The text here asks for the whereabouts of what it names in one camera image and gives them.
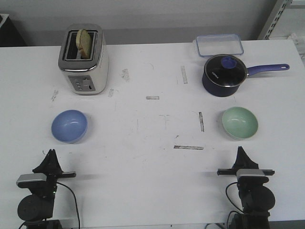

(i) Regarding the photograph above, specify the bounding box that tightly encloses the clear plastic container blue rim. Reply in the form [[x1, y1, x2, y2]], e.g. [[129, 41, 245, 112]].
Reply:
[[194, 34, 244, 57]]

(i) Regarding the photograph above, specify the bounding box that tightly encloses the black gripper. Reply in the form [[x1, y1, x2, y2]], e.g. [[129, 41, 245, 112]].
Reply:
[[32, 149, 76, 198], [217, 146, 275, 190]]

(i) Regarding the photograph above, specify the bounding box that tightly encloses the green bowl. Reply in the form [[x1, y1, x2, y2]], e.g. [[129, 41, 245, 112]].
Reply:
[[222, 107, 258, 140]]

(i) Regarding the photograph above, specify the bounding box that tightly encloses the blue bowl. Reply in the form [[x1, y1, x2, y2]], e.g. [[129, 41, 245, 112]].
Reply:
[[51, 110, 88, 143]]

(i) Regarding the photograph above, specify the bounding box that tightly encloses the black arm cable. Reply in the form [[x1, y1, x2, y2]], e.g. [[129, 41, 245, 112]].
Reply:
[[225, 182, 244, 229], [56, 182, 81, 229]]

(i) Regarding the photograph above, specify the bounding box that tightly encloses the glass pot lid blue knob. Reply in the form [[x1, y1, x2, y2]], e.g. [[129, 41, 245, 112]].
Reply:
[[204, 54, 247, 87]]

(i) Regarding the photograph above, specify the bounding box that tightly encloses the dark blue saucepan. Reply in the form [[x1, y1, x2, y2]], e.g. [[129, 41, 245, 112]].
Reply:
[[202, 63, 290, 97]]

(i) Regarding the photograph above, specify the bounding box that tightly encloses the white chrome toaster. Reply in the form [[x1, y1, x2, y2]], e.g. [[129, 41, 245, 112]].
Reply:
[[58, 23, 109, 95]]

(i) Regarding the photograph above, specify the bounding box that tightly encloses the toast bread slice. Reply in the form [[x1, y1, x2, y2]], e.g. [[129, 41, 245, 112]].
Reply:
[[76, 29, 92, 59]]

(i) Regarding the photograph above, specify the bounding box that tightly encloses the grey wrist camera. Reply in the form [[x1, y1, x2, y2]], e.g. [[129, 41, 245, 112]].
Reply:
[[236, 169, 268, 183], [16, 173, 47, 188]]

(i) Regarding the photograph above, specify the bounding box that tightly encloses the black object at left edge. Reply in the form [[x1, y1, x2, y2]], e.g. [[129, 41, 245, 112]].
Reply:
[[0, 14, 27, 47]]

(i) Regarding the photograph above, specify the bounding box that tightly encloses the grey metal shelf upright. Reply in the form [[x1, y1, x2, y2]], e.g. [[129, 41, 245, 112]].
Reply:
[[257, 0, 292, 40]]

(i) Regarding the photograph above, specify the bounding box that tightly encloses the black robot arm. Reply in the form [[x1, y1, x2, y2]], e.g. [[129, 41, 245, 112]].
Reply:
[[16, 149, 76, 229], [217, 146, 275, 229]]

